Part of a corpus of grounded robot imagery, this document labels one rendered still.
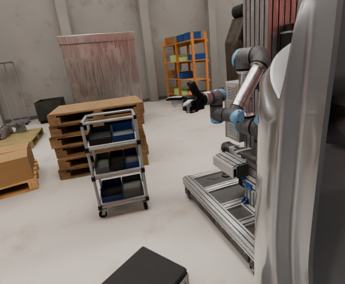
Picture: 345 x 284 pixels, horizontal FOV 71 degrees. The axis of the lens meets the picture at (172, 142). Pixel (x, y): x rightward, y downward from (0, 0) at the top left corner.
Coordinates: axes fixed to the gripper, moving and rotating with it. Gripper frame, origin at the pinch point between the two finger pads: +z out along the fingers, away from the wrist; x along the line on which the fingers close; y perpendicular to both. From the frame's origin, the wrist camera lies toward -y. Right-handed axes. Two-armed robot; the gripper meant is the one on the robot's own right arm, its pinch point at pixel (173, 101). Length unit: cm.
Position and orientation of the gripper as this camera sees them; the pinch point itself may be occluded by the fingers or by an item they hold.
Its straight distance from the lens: 125.2
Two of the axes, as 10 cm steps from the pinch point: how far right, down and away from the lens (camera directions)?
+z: -8.2, 2.6, -5.1
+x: -5.7, -3.3, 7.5
